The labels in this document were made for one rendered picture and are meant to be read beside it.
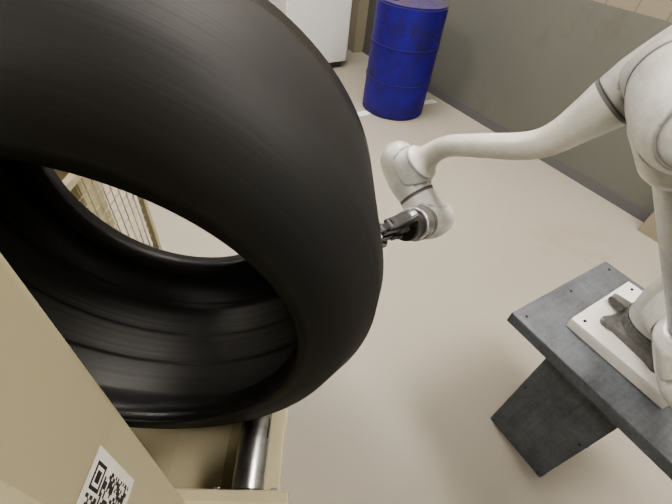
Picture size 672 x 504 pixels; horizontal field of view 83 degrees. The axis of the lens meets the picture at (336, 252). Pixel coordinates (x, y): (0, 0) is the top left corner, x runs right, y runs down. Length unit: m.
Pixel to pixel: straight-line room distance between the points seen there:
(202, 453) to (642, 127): 0.83
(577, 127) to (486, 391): 1.27
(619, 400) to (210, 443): 0.98
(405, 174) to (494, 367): 1.16
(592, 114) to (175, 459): 0.95
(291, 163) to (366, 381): 1.50
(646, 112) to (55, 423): 0.69
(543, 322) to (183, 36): 1.18
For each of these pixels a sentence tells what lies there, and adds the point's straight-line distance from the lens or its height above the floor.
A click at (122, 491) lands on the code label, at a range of 0.35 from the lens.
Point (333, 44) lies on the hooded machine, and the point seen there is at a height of 0.26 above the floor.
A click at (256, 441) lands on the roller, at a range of 0.63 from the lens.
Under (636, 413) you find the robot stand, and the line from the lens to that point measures 1.26.
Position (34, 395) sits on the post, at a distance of 0.23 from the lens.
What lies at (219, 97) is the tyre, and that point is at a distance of 0.27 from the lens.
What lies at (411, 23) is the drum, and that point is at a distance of 3.46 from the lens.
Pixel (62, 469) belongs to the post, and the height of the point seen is 1.29.
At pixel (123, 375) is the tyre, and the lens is 0.72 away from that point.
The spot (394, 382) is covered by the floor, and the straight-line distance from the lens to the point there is 1.75.
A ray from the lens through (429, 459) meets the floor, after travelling 1.66.
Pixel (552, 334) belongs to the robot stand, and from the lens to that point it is 1.27.
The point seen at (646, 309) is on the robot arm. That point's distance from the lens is 1.24.
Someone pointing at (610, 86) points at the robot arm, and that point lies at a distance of 0.87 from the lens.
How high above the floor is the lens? 1.52
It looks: 44 degrees down
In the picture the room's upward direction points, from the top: 7 degrees clockwise
